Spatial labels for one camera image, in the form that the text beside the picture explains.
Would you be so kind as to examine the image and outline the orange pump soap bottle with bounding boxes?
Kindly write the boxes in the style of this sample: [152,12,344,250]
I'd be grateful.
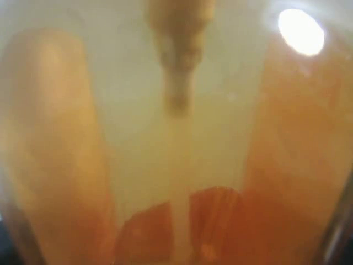
[1,1,352,264]

